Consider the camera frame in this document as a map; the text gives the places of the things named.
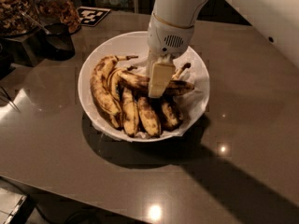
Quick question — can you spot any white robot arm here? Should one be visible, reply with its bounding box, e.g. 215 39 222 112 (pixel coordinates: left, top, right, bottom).
148 0 299 98

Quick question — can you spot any white box on floor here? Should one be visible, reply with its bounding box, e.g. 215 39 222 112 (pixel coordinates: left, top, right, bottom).
0 188 27 224

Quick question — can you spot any dark metal stand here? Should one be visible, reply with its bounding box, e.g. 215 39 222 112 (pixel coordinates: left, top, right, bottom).
0 31 45 78

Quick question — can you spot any white bowl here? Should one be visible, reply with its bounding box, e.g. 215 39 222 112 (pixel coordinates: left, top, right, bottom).
77 31 211 143

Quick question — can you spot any black scoop bowl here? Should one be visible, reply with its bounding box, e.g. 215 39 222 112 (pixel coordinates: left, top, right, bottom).
19 10 77 62

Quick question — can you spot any glass jar of nuts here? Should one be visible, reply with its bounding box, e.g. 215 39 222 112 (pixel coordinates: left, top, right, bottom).
0 0 37 37

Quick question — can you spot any large left curved banana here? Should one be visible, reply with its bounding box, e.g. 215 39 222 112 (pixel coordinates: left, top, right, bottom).
90 55 136 116

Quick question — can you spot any centre brown spotted banana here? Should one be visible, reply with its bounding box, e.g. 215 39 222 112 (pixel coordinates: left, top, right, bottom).
137 96 162 137

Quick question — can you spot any black white marker tag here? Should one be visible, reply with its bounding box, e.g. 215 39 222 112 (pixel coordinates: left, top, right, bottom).
78 7 110 27

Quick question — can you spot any glass jar of snacks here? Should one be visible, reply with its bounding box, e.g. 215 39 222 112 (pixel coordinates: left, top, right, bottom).
32 0 80 34

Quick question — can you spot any white paper liner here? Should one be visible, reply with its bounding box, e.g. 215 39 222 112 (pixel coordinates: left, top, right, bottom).
93 36 210 140

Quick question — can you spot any right brown banana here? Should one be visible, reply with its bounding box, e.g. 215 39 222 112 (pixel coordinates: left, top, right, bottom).
159 63 191 132

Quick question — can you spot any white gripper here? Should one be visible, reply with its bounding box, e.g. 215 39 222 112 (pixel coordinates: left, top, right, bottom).
146 12 194 98

